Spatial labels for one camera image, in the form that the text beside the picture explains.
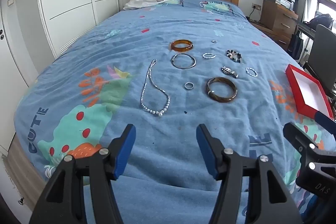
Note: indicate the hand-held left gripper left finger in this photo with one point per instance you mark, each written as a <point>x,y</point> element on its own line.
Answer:
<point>123,153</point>

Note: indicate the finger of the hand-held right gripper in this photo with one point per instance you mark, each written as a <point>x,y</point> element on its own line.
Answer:
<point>324,117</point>
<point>298,136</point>

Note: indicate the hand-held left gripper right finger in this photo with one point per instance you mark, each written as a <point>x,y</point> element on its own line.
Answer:
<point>208,153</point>

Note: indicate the red jewelry box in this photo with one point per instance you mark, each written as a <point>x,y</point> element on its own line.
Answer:
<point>309,94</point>

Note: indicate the dark brown bangle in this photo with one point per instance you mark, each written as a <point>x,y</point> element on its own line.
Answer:
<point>233,92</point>

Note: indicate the silver wristwatch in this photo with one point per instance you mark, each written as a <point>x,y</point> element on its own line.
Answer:
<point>229,71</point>

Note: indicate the thin silver bangle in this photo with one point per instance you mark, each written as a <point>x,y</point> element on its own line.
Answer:
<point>194,60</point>

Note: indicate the grey chair with dark legs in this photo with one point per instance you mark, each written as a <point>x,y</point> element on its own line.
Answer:
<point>324,50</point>

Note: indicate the dark blue tote bag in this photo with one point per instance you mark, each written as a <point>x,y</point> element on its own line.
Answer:
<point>296,47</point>

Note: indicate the grey desk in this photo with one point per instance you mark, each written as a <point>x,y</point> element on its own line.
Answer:
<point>305,28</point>

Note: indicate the black backpack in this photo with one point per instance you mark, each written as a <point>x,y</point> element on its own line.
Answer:
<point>321,21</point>

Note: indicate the low wooden nightstand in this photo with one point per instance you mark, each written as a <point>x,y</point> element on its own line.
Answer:
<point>273,33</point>

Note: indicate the amber orange bangle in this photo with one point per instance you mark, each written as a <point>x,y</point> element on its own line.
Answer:
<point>181,48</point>

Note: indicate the wooden drawer chest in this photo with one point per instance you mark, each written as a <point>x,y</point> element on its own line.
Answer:
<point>278,16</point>

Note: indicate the blue printed blanket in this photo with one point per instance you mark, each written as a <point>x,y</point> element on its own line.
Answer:
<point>168,27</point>

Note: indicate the white printed garment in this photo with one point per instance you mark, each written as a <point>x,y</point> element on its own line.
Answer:
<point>147,1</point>

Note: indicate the wall power outlet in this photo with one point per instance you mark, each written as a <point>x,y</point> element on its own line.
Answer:
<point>256,6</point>

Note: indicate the wall light switch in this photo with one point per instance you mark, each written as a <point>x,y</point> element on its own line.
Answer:
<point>10,1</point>

